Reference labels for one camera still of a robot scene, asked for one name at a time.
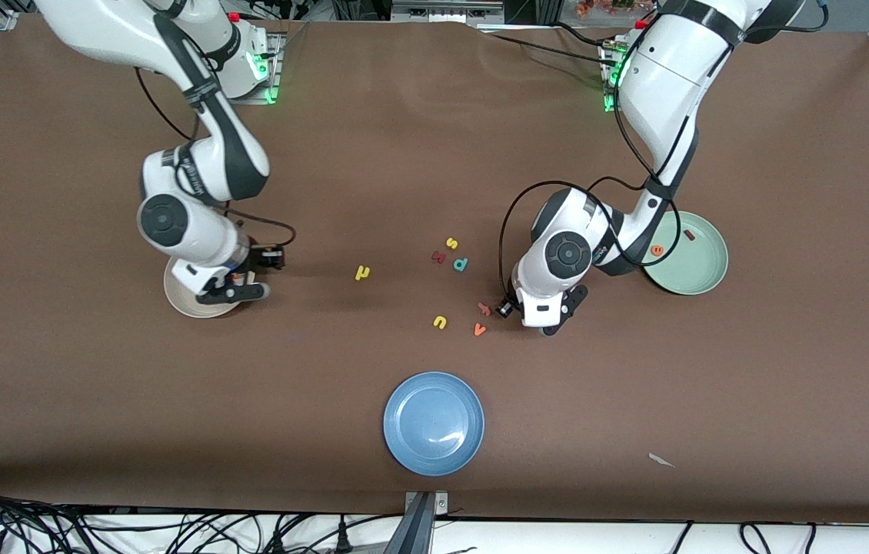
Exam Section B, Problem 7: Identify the brown paper table cover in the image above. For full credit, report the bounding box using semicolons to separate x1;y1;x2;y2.
0;14;869;526

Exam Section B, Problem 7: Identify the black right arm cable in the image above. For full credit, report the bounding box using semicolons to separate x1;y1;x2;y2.
135;65;297;249

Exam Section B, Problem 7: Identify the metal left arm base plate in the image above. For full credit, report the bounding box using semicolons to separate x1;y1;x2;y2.
602;38;624;113

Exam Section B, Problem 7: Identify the grey metal box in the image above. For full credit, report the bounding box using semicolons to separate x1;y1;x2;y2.
391;0;506;22

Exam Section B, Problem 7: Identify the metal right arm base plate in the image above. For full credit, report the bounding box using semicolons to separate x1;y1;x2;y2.
227;31;283;105

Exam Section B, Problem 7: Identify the beige brown plate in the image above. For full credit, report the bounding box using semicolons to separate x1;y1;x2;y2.
164;262;247;319

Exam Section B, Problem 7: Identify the metal camera stand post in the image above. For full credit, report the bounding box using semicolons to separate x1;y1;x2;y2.
382;490;451;554

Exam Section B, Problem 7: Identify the black base cable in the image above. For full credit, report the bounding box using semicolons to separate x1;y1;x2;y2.
478;23;616;66

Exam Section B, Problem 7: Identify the colourful floral object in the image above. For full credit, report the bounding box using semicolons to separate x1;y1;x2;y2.
574;0;635;16

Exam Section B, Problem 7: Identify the green plate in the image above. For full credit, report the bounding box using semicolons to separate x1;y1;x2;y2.
642;210;729;295

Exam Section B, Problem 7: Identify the blue plate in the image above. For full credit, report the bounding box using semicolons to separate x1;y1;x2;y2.
383;372;485;476

